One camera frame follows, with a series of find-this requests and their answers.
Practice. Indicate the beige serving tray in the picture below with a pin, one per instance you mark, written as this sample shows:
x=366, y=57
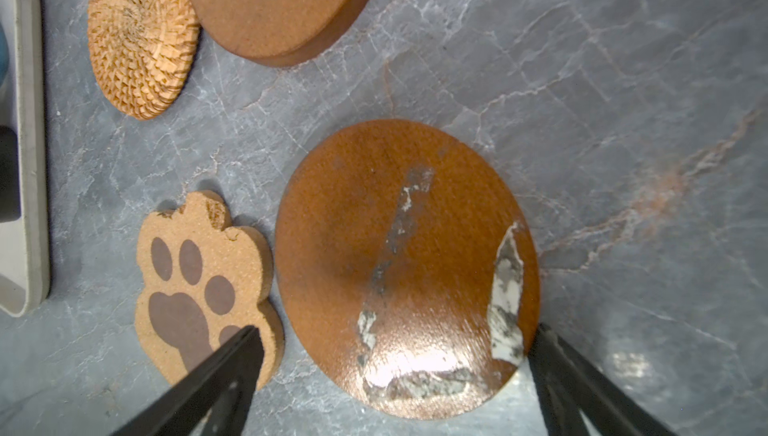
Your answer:
x=25, y=258

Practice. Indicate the blue floral mug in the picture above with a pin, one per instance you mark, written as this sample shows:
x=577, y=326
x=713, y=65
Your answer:
x=4, y=56

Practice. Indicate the black mug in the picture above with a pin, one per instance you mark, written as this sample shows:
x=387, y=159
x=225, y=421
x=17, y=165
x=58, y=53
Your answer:
x=10, y=196

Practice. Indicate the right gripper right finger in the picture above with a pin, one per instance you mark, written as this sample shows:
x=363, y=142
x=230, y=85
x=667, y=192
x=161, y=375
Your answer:
x=572, y=391

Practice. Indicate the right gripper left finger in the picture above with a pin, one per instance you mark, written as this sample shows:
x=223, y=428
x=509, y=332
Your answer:
x=218, y=392

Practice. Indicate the cork paw print coaster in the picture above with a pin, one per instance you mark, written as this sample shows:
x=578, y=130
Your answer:
x=204, y=280

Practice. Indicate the woven rattan round coaster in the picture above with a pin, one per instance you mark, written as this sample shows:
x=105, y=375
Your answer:
x=141, y=52

